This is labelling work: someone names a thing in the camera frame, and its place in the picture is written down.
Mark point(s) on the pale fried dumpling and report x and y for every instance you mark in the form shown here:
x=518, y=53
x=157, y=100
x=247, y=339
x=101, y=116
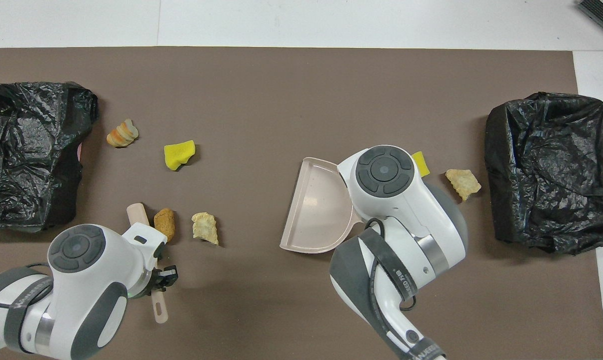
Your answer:
x=463, y=182

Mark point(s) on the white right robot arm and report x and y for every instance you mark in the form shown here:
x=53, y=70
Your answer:
x=406, y=210

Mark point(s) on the beige plastic dustpan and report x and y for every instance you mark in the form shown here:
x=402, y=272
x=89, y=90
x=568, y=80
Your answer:
x=316, y=210

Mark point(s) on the yellow sponge chunk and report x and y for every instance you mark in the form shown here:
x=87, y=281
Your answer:
x=178, y=155

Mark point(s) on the brown croquette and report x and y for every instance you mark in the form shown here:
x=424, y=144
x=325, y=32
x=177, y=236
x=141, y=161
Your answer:
x=164, y=225

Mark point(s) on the brown table mat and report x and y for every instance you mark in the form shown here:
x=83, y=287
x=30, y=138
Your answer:
x=301, y=75

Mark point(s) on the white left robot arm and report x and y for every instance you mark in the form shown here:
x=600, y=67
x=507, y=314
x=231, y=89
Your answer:
x=81, y=280

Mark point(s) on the curved yellow sponge piece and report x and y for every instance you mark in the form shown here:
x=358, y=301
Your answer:
x=422, y=165

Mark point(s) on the striped shell shaped bread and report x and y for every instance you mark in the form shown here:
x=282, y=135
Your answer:
x=122, y=134

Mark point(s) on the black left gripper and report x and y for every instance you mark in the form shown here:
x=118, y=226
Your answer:
x=154, y=282

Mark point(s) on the black bag lined bin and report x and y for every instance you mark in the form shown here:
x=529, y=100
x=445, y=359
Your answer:
x=546, y=165
x=31, y=130

